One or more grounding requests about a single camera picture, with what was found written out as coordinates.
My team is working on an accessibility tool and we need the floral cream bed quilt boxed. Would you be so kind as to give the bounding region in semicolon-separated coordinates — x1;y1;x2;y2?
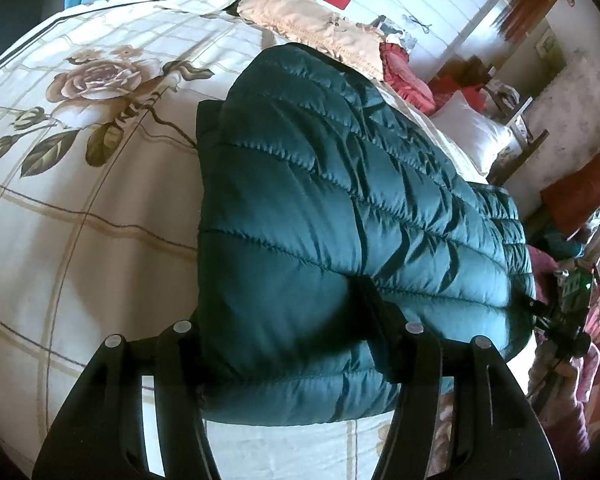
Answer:
0;0;491;480

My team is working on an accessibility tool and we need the dark green puffer jacket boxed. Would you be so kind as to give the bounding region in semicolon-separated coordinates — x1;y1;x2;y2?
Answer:
196;43;537;426

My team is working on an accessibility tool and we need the dark wooden chair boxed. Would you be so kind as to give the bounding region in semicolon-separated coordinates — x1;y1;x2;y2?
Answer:
487;129;551;186

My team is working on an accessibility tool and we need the red ruffled pillow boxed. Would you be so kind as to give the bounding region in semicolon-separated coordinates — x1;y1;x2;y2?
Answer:
379;42;437;115

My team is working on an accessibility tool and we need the white pillow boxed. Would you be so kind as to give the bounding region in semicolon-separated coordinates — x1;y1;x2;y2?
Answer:
430;91;515;177

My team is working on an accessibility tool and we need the orange red cushion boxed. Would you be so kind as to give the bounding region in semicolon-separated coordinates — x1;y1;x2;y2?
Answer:
540;152;600;238

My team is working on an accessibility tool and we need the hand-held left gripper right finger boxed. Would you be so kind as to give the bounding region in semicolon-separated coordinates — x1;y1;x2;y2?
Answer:
357;277;562;480

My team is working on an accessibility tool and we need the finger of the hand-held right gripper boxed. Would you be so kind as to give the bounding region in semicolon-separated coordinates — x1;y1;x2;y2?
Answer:
524;296;556;328

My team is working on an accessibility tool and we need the beige fringed pillow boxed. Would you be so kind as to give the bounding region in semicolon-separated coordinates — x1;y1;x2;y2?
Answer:
237;0;387;81

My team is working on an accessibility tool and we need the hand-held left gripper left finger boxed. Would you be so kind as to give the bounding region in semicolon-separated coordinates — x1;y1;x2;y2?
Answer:
32;320;222;480

